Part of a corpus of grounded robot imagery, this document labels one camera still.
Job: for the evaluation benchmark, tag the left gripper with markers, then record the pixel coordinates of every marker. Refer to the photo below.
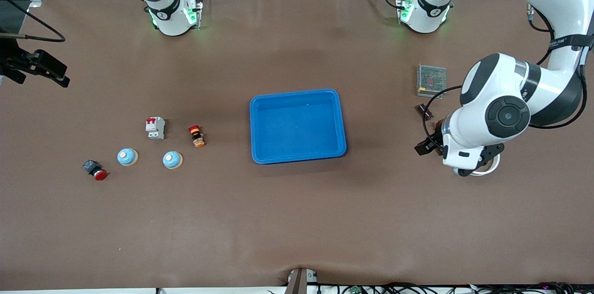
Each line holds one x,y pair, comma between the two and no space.
432,141

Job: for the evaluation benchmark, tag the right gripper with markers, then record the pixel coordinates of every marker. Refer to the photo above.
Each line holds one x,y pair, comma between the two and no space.
13,58

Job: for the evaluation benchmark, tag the black cylindrical capacitor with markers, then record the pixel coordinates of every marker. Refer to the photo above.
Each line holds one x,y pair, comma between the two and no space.
423,111

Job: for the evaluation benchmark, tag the light blue call bell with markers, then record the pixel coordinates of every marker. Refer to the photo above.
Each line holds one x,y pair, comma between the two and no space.
172,160
127,157

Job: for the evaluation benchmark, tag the metal mesh power supply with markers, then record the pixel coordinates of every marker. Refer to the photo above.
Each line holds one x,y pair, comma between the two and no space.
431,79

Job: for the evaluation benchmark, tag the red mushroom push button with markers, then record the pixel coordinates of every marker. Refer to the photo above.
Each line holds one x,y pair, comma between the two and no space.
95,171

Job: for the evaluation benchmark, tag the white red circuit breaker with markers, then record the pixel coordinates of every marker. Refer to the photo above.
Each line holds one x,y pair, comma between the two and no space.
155,129

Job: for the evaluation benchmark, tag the blue plastic tray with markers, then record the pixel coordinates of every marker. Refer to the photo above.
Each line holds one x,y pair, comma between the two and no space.
297,145

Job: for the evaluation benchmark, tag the brown table cover mat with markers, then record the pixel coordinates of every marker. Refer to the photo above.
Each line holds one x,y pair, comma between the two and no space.
297,220

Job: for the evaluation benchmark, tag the white curved plastic bracket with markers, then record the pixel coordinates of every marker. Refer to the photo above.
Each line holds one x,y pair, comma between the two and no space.
493,165

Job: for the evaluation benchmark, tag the orange emergency stop switch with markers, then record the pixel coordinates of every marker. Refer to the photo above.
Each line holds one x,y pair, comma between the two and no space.
197,137

